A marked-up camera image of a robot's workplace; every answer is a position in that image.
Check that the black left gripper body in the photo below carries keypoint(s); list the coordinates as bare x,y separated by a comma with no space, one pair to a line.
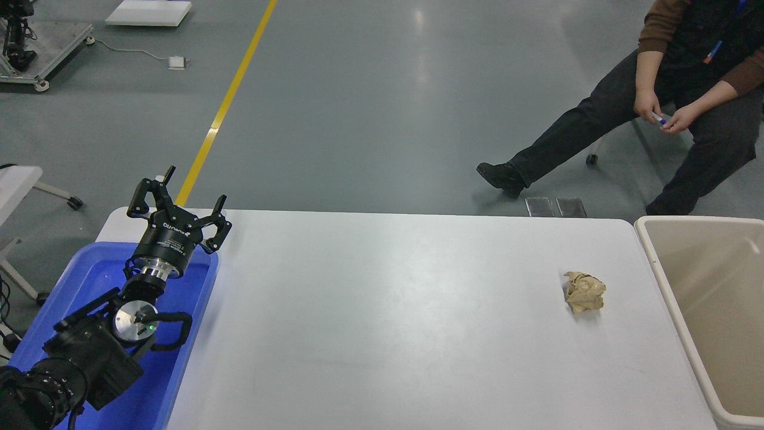
169,239

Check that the small white pen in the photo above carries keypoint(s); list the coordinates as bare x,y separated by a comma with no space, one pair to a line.
659,119

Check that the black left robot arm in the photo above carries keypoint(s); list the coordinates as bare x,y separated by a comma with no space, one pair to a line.
88,358

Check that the crumpled tan paper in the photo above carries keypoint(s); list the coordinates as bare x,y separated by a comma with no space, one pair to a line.
585,292

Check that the person's right hand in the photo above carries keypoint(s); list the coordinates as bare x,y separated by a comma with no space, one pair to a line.
647,106

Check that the person's left hand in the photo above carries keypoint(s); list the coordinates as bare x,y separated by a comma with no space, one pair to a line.
681,118

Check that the blue plastic tray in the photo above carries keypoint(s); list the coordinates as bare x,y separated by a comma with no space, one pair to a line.
179,358

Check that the white power adapter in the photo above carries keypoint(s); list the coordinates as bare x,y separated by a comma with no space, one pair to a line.
176,63

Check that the white side table with casters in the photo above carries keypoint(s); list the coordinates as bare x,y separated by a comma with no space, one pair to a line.
15,185

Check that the white flat board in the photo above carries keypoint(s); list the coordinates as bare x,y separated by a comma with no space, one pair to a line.
148,12

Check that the metal wheeled platform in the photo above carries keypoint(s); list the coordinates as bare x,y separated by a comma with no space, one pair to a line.
58,39

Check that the black machine on platform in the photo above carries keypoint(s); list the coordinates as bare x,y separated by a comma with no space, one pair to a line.
18,57

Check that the metal floor plate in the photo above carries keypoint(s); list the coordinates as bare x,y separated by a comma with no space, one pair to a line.
539,207
571,207

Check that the wheeled chair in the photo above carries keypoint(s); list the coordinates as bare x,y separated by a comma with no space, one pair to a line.
591,159

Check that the person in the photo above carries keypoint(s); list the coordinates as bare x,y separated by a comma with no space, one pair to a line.
597,119

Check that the large pale bin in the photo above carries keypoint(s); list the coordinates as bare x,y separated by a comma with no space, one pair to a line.
716,298

